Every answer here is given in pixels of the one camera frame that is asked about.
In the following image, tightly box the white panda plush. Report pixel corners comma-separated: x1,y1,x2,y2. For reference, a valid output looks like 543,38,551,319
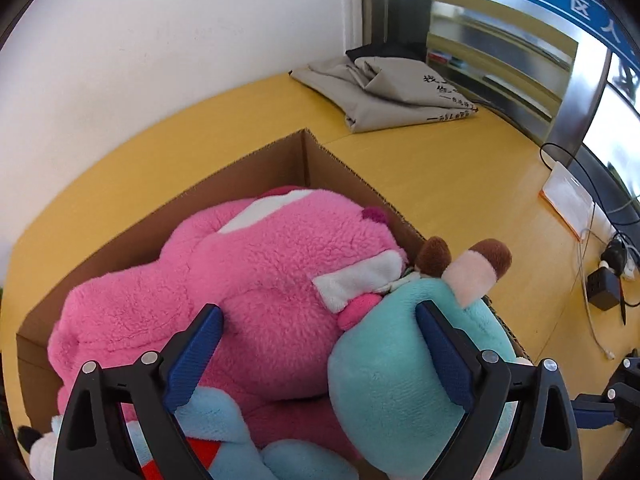
17,426,58,480

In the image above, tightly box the teal and pink plush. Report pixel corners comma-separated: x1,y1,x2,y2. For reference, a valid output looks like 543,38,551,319
328,236,523,479

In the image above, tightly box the light blue bear plush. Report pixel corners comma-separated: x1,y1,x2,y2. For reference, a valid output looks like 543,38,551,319
49,383,360,480

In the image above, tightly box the pink bear plush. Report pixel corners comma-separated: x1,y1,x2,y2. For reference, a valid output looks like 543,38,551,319
48,188,408,460

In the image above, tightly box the black power adapter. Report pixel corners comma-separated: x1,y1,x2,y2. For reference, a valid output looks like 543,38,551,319
586,266,620,311

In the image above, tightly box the white paper pad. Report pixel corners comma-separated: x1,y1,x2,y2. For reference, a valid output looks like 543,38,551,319
540,162,615,243

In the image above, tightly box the brown cardboard box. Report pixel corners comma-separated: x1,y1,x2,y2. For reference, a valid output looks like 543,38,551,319
2,124,516,431

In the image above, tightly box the grey canvas tote bag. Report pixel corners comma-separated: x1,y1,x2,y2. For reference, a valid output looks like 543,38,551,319
290,55,477,133

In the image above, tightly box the white cable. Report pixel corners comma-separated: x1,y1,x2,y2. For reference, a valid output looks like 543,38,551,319
574,199,640,361

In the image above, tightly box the black cable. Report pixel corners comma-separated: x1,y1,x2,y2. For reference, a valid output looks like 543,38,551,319
538,142,640,231

